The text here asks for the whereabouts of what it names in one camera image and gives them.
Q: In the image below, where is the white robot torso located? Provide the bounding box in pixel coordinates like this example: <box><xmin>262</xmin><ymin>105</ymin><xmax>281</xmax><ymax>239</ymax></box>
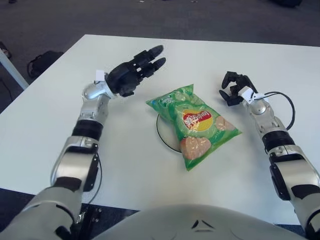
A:
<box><xmin>92</xmin><ymin>204</ymin><xmax>301</xmax><ymax>240</ymax></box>

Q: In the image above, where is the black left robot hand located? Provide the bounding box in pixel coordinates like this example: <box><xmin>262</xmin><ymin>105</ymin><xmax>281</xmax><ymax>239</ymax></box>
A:
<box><xmin>106</xmin><ymin>44</ymin><xmax>167</xmax><ymax>98</ymax></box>

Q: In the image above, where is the green potato chips bag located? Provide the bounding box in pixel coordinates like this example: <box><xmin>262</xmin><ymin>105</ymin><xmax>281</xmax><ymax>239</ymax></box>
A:
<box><xmin>145</xmin><ymin>83</ymin><xmax>243</xmax><ymax>172</ymax></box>

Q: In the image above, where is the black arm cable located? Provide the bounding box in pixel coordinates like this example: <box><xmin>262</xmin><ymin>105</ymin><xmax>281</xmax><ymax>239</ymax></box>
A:
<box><xmin>82</xmin><ymin>152</ymin><xmax>103</xmax><ymax>205</ymax></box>
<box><xmin>259</xmin><ymin>91</ymin><xmax>295</xmax><ymax>131</ymax></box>

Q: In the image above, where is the dark brown floor item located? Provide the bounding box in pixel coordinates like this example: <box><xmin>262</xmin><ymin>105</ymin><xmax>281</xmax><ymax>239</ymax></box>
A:
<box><xmin>0</xmin><ymin>41</ymin><xmax>12</xmax><ymax>59</ymax></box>

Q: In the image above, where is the metal bracket under table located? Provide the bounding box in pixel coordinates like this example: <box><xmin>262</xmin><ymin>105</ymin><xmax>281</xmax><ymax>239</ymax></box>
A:
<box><xmin>74</xmin><ymin>207</ymin><xmax>104</xmax><ymax>226</ymax></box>

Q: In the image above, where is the white table leg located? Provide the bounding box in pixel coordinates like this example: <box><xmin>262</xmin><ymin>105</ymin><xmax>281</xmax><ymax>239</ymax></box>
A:
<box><xmin>0</xmin><ymin>49</ymin><xmax>30</xmax><ymax>91</ymax></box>

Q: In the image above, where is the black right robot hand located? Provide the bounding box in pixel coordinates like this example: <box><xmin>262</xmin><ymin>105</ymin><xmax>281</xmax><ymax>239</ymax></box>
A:
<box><xmin>219</xmin><ymin>71</ymin><xmax>258</xmax><ymax>107</ymax></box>

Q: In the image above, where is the white plate with black rim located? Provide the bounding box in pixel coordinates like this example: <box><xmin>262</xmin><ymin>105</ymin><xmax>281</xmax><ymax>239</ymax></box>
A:
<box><xmin>155</xmin><ymin>112</ymin><xmax>186</xmax><ymax>153</ymax></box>

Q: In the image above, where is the black bag on floor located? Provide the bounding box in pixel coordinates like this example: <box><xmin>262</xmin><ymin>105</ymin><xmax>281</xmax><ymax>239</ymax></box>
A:
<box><xmin>26</xmin><ymin>50</ymin><xmax>65</xmax><ymax>78</ymax></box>

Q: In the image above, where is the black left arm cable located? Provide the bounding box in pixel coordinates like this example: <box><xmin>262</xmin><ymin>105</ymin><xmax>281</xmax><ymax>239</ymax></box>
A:
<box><xmin>82</xmin><ymin>152</ymin><xmax>103</xmax><ymax>205</ymax></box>

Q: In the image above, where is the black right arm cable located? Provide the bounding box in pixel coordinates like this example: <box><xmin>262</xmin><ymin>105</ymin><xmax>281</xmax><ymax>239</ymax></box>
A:
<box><xmin>259</xmin><ymin>91</ymin><xmax>295</xmax><ymax>131</ymax></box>

